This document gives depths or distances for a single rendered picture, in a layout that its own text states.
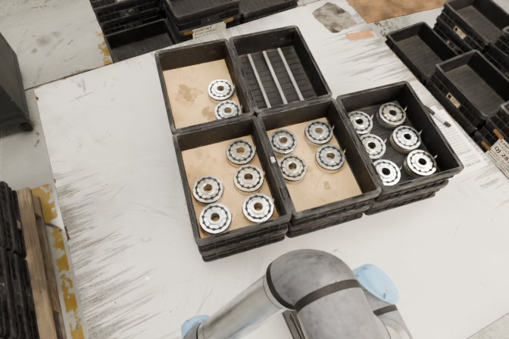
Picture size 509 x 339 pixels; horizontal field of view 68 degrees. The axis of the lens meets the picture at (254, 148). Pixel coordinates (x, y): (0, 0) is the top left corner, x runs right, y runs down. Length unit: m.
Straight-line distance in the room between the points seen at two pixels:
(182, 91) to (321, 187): 0.66
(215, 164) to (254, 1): 1.54
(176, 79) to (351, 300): 1.18
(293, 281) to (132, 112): 1.21
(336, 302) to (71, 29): 2.97
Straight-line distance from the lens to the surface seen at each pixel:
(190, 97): 1.52
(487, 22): 2.96
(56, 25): 3.39
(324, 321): 0.63
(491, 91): 2.53
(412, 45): 2.74
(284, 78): 1.58
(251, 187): 1.27
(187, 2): 2.50
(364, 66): 1.88
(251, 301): 0.77
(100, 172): 1.58
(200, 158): 1.36
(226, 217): 1.23
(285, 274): 0.68
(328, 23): 2.04
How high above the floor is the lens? 2.01
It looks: 59 degrees down
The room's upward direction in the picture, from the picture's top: 2 degrees clockwise
